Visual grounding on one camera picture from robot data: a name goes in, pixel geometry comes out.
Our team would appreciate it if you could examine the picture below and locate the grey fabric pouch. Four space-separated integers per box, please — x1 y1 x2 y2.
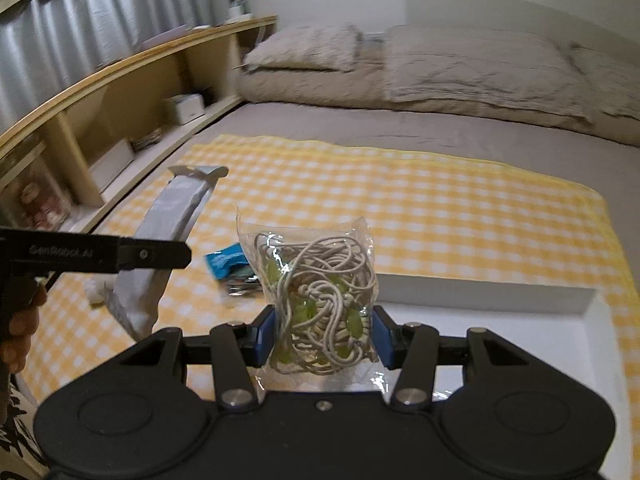
106 166 229 340

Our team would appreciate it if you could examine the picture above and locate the blue snack packet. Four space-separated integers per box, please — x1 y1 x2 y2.
205 243 248 281

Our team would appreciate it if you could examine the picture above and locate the beige cord green beads bag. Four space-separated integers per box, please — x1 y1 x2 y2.
236 217 378 390

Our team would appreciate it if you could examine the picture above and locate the white cotton wad bag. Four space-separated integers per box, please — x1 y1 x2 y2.
84 274 116 306

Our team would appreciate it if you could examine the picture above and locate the dark cord necklace bag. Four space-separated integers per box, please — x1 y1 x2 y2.
221 266 262 297

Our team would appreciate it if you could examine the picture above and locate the person left hand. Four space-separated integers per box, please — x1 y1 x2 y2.
1 282 47 374

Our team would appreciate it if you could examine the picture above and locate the framed picture on shelf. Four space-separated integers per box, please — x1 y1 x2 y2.
1 157 72 231

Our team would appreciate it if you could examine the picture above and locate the wooden long shelf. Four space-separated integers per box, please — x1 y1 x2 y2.
1 15 278 232

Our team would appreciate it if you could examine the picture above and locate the yellow checkered blanket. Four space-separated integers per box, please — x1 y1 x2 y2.
19 133 640 411

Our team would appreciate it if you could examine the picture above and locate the white shallow box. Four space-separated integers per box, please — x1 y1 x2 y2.
249 271 634 480

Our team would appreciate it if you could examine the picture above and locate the white tissue box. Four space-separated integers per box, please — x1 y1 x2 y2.
164 93 205 126

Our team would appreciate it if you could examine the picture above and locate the grey curtain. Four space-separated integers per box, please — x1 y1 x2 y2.
1 0 215 129

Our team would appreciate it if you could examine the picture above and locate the beige folded mattress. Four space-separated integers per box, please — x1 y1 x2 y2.
238 53 639 146

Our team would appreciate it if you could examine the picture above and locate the left fluffy pillow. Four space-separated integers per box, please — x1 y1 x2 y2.
244 25 362 73

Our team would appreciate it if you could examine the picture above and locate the grey folded quilt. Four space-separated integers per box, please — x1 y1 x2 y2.
384 25 592 122

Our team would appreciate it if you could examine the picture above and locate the right grey pillow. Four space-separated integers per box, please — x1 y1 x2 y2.
568 44 640 120

